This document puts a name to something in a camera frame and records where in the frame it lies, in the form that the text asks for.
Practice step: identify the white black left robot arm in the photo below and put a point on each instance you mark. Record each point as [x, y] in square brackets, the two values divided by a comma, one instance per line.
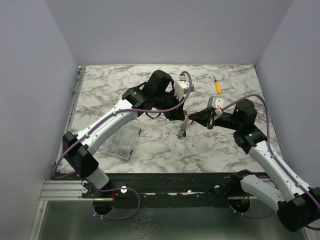
[160, 94]

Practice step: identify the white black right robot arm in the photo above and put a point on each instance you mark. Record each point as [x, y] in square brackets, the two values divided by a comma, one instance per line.
[295, 202]

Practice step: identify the yellow screwdriver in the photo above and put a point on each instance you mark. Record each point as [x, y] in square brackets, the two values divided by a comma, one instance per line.
[217, 85]

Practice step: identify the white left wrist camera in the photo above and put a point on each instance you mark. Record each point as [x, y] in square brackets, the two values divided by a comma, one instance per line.
[181, 87]

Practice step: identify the aluminium front rail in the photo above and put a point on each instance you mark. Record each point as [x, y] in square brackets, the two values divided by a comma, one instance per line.
[65, 191]

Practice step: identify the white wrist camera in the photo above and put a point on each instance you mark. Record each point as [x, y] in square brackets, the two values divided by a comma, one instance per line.
[215, 105]
[181, 87]

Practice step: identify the aluminium rail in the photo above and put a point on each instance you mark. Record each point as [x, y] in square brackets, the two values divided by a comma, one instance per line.
[65, 191]
[75, 98]

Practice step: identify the aluminium left side rail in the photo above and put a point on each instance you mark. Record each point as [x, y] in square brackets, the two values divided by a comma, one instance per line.
[75, 98]

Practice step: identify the silver key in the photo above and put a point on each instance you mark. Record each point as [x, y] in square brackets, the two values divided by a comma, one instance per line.
[182, 130]

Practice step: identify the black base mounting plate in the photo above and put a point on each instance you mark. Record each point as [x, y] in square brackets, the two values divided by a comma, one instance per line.
[160, 201]

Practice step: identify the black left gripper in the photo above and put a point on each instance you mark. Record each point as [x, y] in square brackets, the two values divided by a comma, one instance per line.
[177, 114]

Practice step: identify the clear plastic screw organizer box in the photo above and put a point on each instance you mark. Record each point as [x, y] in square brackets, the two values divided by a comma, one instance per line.
[122, 142]

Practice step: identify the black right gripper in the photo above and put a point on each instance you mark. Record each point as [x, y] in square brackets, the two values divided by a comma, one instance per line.
[212, 120]

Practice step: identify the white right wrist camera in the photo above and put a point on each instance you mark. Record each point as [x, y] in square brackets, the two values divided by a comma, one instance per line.
[215, 105]

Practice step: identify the grey key organizer red handle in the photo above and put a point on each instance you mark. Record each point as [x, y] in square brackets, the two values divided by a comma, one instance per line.
[186, 122]

